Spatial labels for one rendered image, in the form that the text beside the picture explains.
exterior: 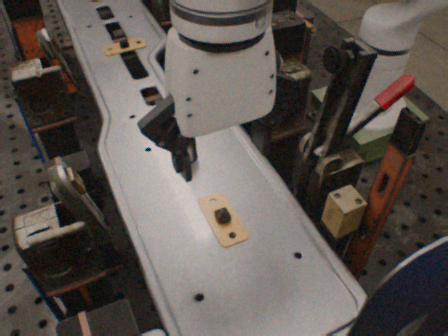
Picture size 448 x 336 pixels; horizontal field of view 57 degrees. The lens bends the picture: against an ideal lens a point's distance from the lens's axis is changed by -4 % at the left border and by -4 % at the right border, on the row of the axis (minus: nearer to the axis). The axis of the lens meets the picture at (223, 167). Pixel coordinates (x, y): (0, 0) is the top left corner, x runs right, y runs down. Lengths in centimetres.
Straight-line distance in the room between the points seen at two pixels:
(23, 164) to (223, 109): 82
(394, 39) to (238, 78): 61
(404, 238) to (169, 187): 56
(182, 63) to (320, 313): 31
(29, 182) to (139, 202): 55
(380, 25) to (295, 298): 62
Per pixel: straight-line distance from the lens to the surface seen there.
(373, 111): 57
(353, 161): 59
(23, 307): 91
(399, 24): 93
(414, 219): 102
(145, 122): 40
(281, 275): 52
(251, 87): 40
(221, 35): 34
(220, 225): 55
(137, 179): 62
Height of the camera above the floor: 145
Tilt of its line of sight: 47 degrees down
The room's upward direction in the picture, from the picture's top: straight up
